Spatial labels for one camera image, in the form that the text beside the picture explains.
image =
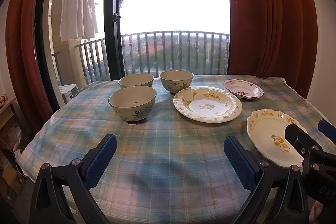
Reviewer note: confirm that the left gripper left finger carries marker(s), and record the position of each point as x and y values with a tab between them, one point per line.
49	203

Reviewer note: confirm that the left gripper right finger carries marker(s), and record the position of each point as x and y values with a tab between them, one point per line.
260	177

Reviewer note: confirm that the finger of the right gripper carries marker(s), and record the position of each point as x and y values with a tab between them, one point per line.
311	152
327	129

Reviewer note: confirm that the scalloped yellow-flower plate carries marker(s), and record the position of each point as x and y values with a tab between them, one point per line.
266	129

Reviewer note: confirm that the small red-rimmed white plate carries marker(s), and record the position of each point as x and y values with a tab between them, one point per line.
244	89

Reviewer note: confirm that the bowl blue pattern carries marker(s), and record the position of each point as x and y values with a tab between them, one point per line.
133	103

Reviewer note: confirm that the large beaded yellow-flower plate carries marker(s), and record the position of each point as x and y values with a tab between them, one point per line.
207	104

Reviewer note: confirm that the ceramic bowl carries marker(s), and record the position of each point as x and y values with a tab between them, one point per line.
141	79

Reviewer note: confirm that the floral bowl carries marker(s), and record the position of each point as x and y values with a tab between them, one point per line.
176	80

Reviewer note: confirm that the person's right hand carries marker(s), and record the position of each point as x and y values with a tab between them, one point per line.
316	210

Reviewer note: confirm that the wooden shelf with clutter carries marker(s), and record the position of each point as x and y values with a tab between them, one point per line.
13	179

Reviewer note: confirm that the left red curtain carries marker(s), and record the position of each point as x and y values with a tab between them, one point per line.
22	63

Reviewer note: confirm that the red curtain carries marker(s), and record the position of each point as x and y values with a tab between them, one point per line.
22	63
274	38

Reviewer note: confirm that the white outdoor unit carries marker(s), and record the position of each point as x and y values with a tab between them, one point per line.
68	92

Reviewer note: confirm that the plaid tablecloth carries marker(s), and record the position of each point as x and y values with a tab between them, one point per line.
167	169

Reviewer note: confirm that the right red curtain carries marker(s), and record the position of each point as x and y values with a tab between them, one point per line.
274	38

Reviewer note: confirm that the balcony metal railing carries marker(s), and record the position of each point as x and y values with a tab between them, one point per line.
202	53

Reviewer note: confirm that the white hanging laundry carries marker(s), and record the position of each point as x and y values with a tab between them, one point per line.
78	20

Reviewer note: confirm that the black window frame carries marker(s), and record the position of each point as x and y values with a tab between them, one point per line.
113	39

